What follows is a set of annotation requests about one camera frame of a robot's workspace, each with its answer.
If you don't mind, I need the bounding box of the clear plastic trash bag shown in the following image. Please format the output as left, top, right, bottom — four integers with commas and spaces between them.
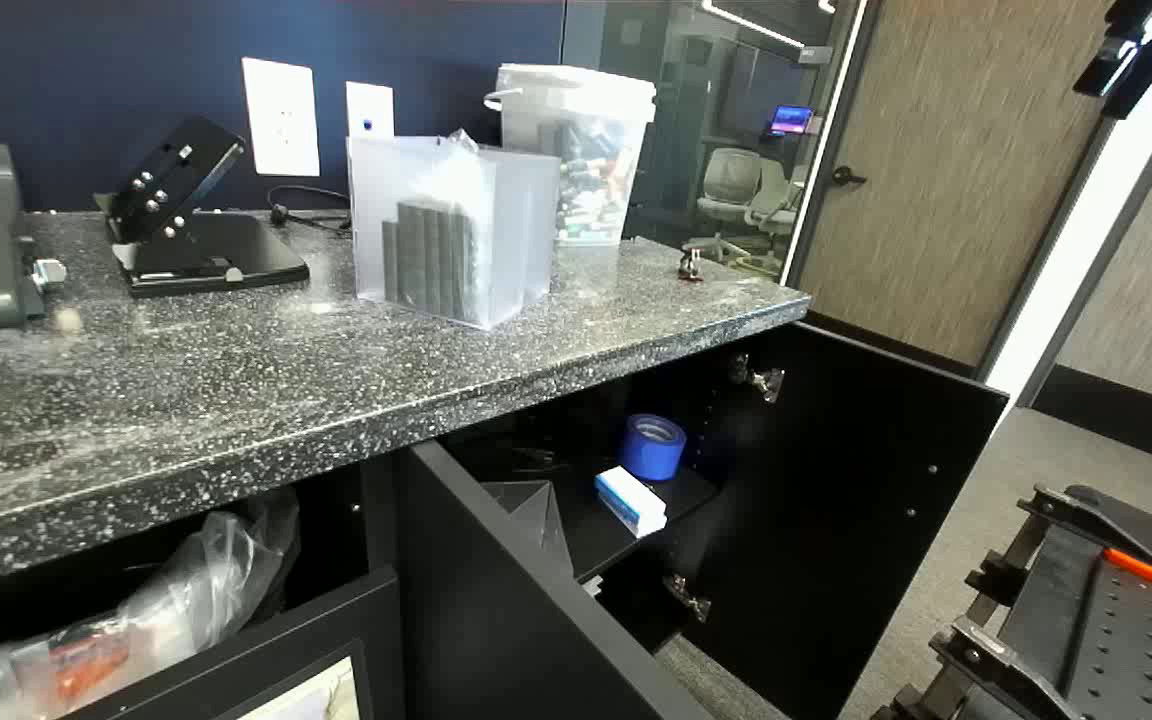
0, 493, 304, 720

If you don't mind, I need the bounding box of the white wall outlet plate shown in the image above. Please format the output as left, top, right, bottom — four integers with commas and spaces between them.
234, 53, 324, 183

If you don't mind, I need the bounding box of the clear plastic box with foam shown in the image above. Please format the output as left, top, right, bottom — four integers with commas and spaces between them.
345, 128, 563, 337

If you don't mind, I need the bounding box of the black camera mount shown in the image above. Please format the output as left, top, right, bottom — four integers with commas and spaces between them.
1072, 0, 1152, 124

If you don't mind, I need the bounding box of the black cabinet shelf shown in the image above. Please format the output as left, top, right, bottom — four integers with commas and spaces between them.
485, 451, 725, 584

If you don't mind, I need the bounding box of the small white wall plate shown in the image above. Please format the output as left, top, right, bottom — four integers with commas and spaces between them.
338, 75, 398, 144

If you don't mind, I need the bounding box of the wooden door with handle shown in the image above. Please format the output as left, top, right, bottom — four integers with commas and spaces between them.
787, 0, 1127, 377

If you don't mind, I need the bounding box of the black angled metal stand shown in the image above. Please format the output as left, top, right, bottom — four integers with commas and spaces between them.
99, 112, 310, 299

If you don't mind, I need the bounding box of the small dark object on counter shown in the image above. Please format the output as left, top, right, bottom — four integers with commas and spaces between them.
673, 237, 711, 289

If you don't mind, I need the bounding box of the orange handled tool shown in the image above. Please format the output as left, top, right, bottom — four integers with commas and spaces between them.
1100, 543, 1152, 591

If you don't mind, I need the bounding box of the white plastic bucket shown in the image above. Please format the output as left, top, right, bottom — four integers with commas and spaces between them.
479, 62, 661, 297

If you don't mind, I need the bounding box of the black open cabinet door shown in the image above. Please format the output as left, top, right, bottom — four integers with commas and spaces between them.
392, 442, 715, 720
596, 315, 1012, 720

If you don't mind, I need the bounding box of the white and blue small box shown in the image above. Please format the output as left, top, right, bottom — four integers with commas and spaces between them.
591, 464, 673, 543

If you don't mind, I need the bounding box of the metal cabinet hinge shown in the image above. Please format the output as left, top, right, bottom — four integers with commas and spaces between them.
661, 572, 715, 626
726, 351, 791, 410

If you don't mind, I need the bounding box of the blue tape roll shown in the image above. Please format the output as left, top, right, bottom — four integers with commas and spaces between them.
618, 410, 692, 488

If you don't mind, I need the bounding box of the black open left cabinet door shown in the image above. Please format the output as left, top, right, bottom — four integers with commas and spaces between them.
392, 442, 715, 720

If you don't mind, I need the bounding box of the black open right cabinet door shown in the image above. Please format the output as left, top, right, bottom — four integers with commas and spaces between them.
596, 315, 1012, 720

